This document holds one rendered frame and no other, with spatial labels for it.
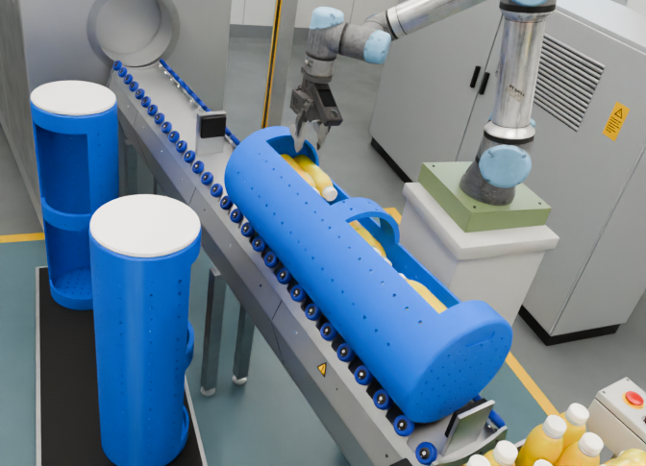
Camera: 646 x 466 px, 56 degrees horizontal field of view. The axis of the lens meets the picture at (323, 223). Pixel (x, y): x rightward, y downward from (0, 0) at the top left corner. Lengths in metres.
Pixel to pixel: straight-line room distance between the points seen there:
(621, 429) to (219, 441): 1.50
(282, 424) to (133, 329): 0.99
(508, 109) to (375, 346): 0.61
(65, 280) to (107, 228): 1.24
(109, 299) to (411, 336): 0.83
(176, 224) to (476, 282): 0.82
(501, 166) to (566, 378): 1.83
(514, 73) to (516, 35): 0.08
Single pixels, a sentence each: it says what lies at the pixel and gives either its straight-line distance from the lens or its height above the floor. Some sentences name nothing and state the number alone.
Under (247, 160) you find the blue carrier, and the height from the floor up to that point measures 1.18.
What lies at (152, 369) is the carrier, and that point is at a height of 0.63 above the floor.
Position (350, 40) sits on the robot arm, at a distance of 1.48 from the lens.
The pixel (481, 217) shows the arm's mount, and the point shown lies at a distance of 1.65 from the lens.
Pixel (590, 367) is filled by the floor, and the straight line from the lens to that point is 3.31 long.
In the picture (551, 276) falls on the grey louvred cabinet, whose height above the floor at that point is 0.36.
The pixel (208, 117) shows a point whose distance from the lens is 2.16.
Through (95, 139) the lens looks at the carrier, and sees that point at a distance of 2.30.
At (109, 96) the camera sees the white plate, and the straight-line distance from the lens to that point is 2.37.
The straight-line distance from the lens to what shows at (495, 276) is 1.75.
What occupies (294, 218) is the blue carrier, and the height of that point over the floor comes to 1.17.
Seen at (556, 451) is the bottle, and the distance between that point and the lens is 1.35.
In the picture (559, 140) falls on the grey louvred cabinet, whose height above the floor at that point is 0.93.
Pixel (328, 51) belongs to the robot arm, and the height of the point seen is 1.53.
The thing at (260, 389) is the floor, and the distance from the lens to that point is 2.63.
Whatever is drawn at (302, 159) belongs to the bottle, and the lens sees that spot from 1.84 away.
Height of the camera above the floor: 1.99
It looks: 33 degrees down
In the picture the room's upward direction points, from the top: 11 degrees clockwise
